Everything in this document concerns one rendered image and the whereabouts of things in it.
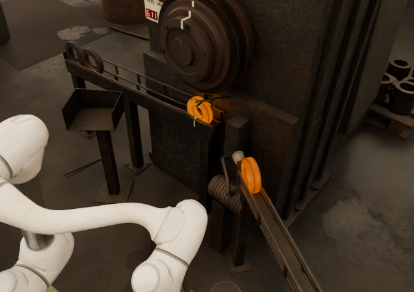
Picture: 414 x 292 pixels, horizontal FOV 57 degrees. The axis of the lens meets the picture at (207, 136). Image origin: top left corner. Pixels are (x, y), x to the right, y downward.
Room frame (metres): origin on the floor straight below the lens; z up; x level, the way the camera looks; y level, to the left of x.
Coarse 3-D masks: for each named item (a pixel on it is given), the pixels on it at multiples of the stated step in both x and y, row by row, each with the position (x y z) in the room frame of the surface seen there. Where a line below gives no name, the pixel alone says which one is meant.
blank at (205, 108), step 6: (198, 96) 1.57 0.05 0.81; (192, 102) 1.56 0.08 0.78; (198, 102) 1.53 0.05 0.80; (204, 102) 1.52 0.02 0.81; (192, 108) 1.56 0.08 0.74; (204, 108) 1.50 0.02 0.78; (210, 108) 1.51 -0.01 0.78; (192, 114) 1.56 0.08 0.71; (198, 114) 1.56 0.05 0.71; (204, 114) 1.50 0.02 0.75; (210, 114) 1.49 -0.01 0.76; (204, 120) 1.50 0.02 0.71; (210, 120) 1.49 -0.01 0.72
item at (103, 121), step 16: (80, 96) 1.74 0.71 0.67; (96, 96) 1.73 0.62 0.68; (112, 96) 1.72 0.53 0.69; (64, 112) 1.56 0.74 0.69; (80, 112) 1.70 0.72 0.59; (96, 112) 1.69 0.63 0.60; (112, 112) 1.53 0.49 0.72; (80, 128) 1.55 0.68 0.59; (96, 128) 1.54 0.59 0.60; (112, 128) 1.54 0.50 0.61; (112, 160) 1.61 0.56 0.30; (112, 176) 1.60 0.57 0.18; (112, 192) 1.60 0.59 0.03; (128, 192) 1.62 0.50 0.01
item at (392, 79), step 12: (396, 60) 3.04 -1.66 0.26; (384, 72) 3.00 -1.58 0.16; (396, 72) 2.90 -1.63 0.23; (408, 72) 2.90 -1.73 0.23; (384, 84) 2.52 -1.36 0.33; (396, 84) 2.51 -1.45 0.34; (408, 84) 2.53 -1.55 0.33; (384, 96) 2.54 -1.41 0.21; (396, 96) 2.44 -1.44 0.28; (408, 96) 2.39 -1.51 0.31; (372, 108) 2.46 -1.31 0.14; (384, 108) 2.46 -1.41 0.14; (396, 108) 2.41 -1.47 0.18; (408, 108) 2.39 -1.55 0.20; (372, 120) 2.47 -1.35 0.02; (396, 120) 2.32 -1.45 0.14; (408, 120) 2.32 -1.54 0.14; (396, 132) 2.30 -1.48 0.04; (408, 132) 2.32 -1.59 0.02
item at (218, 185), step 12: (216, 180) 1.26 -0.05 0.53; (216, 192) 1.21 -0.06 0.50; (216, 204) 1.22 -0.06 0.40; (228, 204) 1.16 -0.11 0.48; (240, 204) 1.14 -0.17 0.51; (216, 216) 1.22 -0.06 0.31; (228, 216) 1.22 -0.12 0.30; (216, 228) 1.21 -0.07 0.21; (228, 228) 1.23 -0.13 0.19; (216, 240) 1.21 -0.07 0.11; (228, 240) 1.24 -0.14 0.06
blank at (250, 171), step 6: (246, 162) 1.15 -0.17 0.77; (252, 162) 1.14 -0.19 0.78; (246, 168) 1.15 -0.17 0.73; (252, 168) 1.11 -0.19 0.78; (258, 168) 1.11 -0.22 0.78; (246, 174) 1.16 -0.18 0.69; (252, 174) 1.09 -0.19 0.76; (258, 174) 1.09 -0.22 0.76; (246, 180) 1.13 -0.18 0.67; (252, 180) 1.08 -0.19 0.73; (258, 180) 1.07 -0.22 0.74; (252, 186) 1.08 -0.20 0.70; (258, 186) 1.06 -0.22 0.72; (252, 192) 1.07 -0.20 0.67
